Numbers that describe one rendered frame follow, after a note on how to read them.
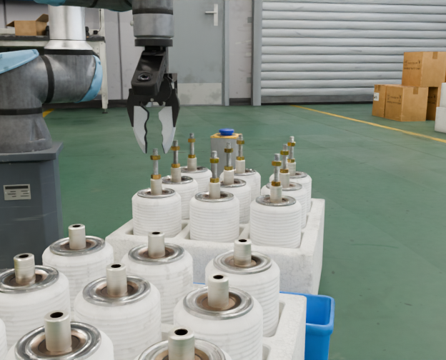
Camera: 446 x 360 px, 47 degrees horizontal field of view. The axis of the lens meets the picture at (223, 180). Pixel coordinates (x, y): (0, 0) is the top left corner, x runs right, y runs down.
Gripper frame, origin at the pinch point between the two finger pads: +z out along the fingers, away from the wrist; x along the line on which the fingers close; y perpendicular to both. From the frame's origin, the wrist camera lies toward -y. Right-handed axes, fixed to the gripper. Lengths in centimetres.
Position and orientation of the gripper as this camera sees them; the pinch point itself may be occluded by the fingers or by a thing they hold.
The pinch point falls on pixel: (154, 146)
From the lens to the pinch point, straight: 99.6
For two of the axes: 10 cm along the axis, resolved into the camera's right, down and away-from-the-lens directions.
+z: 0.0, 9.8, 2.2
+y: 0.8, -2.2, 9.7
